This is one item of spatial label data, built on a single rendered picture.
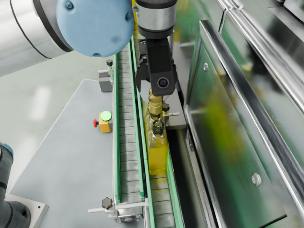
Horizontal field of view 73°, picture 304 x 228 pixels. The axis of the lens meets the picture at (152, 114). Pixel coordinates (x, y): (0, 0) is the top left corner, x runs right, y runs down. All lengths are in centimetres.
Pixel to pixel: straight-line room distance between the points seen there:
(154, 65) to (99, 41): 20
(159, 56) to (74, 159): 68
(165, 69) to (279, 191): 26
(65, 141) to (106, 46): 83
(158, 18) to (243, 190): 34
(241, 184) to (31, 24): 40
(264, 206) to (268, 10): 29
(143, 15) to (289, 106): 27
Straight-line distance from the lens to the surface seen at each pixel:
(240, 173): 42
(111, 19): 22
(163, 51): 42
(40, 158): 104
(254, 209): 41
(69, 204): 90
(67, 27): 22
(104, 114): 94
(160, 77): 40
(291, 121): 29
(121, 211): 71
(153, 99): 53
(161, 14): 39
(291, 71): 32
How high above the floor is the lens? 156
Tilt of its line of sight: 51 degrees down
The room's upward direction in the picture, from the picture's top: straight up
